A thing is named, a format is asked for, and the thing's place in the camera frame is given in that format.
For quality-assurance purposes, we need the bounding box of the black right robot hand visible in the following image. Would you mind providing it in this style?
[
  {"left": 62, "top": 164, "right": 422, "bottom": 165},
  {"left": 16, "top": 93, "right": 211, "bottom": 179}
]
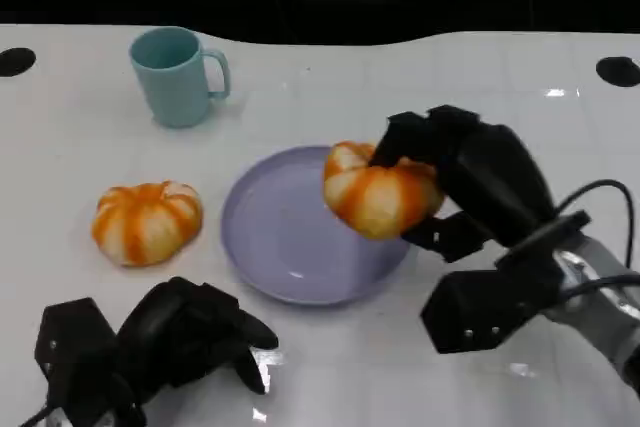
[{"left": 369, "top": 104, "right": 559, "bottom": 264}]

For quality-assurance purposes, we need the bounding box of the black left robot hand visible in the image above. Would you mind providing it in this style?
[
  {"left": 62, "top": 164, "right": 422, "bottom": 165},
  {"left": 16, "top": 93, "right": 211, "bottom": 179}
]
[{"left": 116, "top": 276, "right": 280, "bottom": 406}]

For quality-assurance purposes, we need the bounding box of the orange and white bread roll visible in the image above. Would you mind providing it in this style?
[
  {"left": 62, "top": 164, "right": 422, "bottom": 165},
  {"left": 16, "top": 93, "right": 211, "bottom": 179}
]
[
  {"left": 90, "top": 179, "right": 204, "bottom": 269},
  {"left": 322, "top": 140, "right": 446, "bottom": 242}
]

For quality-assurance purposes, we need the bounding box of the lilac plate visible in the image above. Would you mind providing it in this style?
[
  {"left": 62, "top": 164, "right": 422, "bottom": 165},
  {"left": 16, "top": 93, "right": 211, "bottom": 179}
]
[{"left": 220, "top": 145, "right": 419, "bottom": 307}]

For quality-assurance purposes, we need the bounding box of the pale green mug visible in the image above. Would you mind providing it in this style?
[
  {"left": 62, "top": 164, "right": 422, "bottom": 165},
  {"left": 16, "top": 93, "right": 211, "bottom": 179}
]
[{"left": 128, "top": 26, "right": 232, "bottom": 129}]

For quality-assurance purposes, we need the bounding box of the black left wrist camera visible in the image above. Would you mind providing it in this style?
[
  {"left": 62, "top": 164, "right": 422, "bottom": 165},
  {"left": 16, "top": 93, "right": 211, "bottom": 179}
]
[{"left": 33, "top": 296, "right": 124, "bottom": 401}]

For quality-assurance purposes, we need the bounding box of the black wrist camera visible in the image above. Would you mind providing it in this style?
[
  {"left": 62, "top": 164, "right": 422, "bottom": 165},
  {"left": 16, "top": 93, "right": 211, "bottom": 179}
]
[
  {"left": 33, "top": 296, "right": 124, "bottom": 401},
  {"left": 419, "top": 212, "right": 592, "bottom": 356}
]

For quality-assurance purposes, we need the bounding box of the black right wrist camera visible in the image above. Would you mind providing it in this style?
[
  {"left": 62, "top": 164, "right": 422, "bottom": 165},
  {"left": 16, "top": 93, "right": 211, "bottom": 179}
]
[{"left": 419, "top": 212, "right": 592, "bottom": 356}]

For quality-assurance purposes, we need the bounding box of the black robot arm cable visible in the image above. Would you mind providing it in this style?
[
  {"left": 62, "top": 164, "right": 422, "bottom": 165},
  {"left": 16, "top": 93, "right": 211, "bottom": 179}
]
[
  {"left": 563, "top": 273, "right": 640, "bottom": 299},
  {"left": 553, "top": 178, "right": 640, "bottom": 268}
]

